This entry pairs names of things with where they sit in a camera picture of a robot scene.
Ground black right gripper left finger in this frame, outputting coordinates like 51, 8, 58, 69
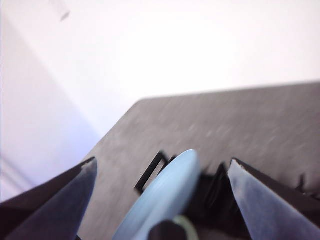
0, 156, 99, 240

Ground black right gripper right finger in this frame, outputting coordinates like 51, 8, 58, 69
228, 157, 320, 240

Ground green round plate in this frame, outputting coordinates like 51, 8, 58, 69
173, 215, 200, 240

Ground blue round plate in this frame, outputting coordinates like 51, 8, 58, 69
112, 149, 201, 240

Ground black plastic plate rack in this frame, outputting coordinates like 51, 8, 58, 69
134, 149, 308, 240

